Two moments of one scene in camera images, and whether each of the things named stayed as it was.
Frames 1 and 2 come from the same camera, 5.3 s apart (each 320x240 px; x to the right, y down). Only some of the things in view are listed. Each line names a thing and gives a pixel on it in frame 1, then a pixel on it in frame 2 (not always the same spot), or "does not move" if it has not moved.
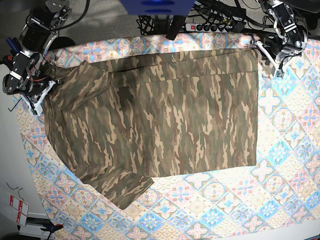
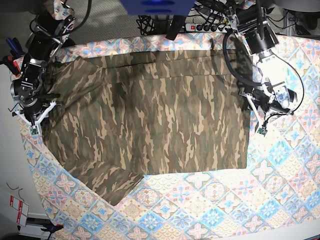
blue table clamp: [14, 45] does not move
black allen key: [15, 105] does not move
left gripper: [275, 45] → [260, 97]
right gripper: [36, 89] → [33, 108]
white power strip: [208, 28] does not move
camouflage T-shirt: [122, 119] does not move
